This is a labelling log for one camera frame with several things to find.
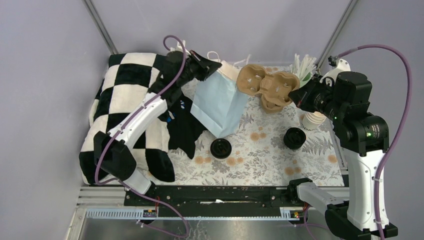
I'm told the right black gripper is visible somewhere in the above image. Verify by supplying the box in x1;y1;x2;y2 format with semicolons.
288;73;346;122

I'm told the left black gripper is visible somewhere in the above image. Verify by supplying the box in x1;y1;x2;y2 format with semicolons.
177;50;222;87

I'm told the brown cardboard cup carrier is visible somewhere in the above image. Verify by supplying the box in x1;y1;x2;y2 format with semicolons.
236;64;300;107

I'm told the light blue paper bag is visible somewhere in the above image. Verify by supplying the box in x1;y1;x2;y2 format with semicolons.
190;51;251;138

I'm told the black plastic cup lid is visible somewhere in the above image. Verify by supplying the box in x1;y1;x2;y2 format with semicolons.
210;138;232;155

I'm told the white paper coffee cup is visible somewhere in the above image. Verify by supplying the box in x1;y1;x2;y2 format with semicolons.
212;154;230;161

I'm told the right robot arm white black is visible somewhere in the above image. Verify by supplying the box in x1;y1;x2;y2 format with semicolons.
286;71;399;240

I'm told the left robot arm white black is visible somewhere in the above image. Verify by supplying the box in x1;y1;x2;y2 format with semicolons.
80;51;221;206

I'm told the green straw holder cup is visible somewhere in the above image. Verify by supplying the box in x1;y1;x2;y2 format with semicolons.
299;72;313;88

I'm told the white wrapped straws bundle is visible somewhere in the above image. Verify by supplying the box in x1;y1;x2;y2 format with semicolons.
289;53;317;80

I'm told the stack of white paper cups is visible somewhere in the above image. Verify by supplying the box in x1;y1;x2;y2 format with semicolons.
301;111;327;131

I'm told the floral patterned table mat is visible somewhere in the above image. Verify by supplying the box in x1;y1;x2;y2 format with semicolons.
168;96;344;187

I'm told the black t-shirt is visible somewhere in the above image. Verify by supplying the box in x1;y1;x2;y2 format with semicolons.
159;94;206;159

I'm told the black white checkered blanket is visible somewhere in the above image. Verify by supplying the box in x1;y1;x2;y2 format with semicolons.
78;52;175;185

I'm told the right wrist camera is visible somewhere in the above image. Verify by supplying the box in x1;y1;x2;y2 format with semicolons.
319;56;351;85

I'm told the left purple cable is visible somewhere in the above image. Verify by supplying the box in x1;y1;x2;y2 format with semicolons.
94;34;191;239

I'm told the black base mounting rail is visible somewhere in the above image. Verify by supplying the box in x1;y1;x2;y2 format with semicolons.
145;185;306;218

